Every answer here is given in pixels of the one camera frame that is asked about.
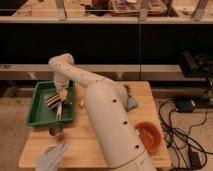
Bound green plastic tray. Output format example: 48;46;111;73
26;81;75;127

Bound striped black eraser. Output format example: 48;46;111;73
46;94;61;108

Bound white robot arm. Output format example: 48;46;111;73
48;53;157;171

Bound white plastic fork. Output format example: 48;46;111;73
56;102;63;120

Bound small metal cup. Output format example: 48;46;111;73
49;125;64;141

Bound wooden table board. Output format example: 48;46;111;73
19;81;162;169

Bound crumpled blue white cloth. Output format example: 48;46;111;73
35;143;69;171

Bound orange bowl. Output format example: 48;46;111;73
135;122;162;152

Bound black box on floor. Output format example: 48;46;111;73
174;97;195;113

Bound black equipment on shelf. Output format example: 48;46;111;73
179;51;213;78

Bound black power adapter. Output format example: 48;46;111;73
188;150;201;168

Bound black floor cables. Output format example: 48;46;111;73
157;98;213;171

